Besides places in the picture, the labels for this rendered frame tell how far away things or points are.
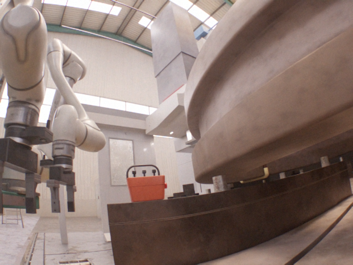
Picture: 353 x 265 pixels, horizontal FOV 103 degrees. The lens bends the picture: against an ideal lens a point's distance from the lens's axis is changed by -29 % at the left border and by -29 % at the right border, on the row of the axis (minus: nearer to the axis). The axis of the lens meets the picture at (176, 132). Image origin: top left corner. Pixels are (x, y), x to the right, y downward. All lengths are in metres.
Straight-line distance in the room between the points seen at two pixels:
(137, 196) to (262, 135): 0.67
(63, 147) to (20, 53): 0.42
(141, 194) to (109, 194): 2.95
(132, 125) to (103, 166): 1.12
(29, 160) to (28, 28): 0.29
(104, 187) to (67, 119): 3.24
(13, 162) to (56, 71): 0.63
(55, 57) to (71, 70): 0.16
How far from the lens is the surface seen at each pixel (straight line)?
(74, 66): 1.20
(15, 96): 0.51
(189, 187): 2.20
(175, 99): 3.69
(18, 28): 0.37
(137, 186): 1.00
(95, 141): 0.84
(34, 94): 0.50
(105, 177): 3.95
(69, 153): 0.72
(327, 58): 0.86
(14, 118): 0.49
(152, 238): 1.01
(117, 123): 4.20
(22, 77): 0.43
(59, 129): 0.74
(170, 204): 1.01
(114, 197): 3.96
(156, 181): 1.01
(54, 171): 0.69
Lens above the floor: 0.68
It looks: 20 degrees up
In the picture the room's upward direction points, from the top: 8 degrees counter-clockwise
